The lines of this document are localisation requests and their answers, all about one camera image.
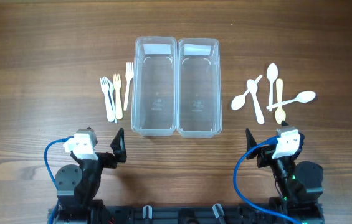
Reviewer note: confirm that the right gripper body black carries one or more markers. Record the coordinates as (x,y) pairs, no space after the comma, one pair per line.
(265,154)

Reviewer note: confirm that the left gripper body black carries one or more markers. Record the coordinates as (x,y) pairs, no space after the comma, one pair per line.
(106,160)

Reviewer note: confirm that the yellow plastic spoon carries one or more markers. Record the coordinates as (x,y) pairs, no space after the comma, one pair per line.
(280,114)

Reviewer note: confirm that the white spoon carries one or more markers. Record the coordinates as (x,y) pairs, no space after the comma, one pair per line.
(239,100)
(272,75)
(303,97)

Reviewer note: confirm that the white spoon crossing diagonal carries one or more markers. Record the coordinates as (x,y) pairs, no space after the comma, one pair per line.
(252,88)

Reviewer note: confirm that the yellow plastic fork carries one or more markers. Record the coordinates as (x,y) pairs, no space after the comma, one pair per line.
(117,86)

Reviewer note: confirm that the white plastic fork tall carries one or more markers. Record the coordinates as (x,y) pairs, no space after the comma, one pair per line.
(129,74)

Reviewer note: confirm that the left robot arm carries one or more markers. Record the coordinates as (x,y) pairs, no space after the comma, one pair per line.
(77,184)

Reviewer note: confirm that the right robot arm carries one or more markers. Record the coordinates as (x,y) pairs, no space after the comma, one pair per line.
(298,185)

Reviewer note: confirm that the right clear plastic container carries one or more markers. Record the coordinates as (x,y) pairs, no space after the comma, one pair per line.
(199,88)

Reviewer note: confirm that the clear plastic container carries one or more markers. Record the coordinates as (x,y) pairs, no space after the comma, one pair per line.
(199,88)
(153,103)

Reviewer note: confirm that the left clear plastic container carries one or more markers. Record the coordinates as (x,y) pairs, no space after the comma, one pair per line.
(153,103)

